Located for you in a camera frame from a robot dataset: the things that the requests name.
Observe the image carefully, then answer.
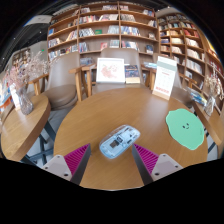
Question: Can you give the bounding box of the wide wooden bookshelf unit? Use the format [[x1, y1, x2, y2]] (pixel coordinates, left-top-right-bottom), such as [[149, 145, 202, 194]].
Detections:
[[46, 2, 160, 63]]

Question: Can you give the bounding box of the white framed floral picture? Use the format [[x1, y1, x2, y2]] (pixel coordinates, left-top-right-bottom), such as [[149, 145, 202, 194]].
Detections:
[[95, 57, 126, 84]]

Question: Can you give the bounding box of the transparent blue computer mouse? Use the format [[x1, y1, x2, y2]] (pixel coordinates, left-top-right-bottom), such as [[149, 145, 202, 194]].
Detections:
[[98, 124, 141, 160]]

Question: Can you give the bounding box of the light blue book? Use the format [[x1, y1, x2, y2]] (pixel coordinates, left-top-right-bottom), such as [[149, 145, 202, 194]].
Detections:
[[143, 61, 158, 70]]

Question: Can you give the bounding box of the stack of colourful magazines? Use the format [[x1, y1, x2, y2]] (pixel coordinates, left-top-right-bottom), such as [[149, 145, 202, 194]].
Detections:
[[186, 87, 208, 107]]

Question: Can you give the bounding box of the glass vase with pink flowers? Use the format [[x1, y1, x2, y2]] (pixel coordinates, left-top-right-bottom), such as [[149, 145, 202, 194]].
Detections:
[[4, 49, 51, 116]]

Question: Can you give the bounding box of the dark cover book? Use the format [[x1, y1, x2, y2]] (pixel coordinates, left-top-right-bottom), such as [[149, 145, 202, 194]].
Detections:
[[124, 64, 141, 84]]

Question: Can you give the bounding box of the green smiley mouse pad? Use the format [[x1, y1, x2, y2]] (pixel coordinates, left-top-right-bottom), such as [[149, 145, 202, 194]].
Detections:
[[165, 108, 205, 151]]

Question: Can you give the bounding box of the white standing desk calendar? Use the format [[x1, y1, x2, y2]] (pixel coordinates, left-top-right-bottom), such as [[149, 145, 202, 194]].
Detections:
[[152, 55, 178, 101]]

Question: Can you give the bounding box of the brown padded wooden armchair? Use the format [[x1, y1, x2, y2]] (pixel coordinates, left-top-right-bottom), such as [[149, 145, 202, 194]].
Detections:
[[149, 53, 201, 108], [28, 51, 84, 111], [81, 47, 156, 98]]

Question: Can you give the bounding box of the round wooden side table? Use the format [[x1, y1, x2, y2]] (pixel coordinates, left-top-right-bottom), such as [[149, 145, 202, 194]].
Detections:
[[0, 94, 52, 163], [191, 99, 224, 158]]

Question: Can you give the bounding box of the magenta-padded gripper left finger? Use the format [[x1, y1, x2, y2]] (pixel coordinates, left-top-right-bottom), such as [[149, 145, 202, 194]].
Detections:
[[41, 143, 92, 186]]

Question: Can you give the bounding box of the small distant bookshelf unit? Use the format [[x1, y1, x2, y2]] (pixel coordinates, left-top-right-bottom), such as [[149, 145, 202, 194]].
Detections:
[[11, 48, 33, 68]]

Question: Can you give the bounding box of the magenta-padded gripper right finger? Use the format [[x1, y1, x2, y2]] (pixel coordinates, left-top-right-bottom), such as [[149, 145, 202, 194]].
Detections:
[[131, 143, 184, 186]]

